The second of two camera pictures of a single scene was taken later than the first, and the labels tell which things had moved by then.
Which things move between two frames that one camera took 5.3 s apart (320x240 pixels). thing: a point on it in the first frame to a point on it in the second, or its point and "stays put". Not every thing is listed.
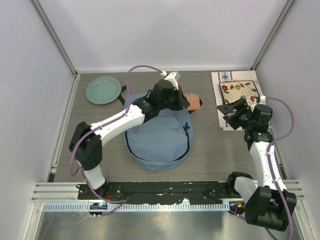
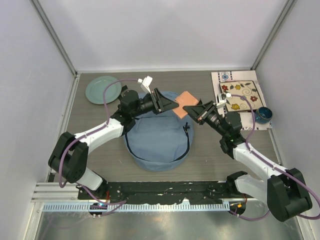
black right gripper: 232,120 to 199,112
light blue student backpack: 162,143 stays put
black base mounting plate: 152,193 stays put
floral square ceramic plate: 231,91 stays put
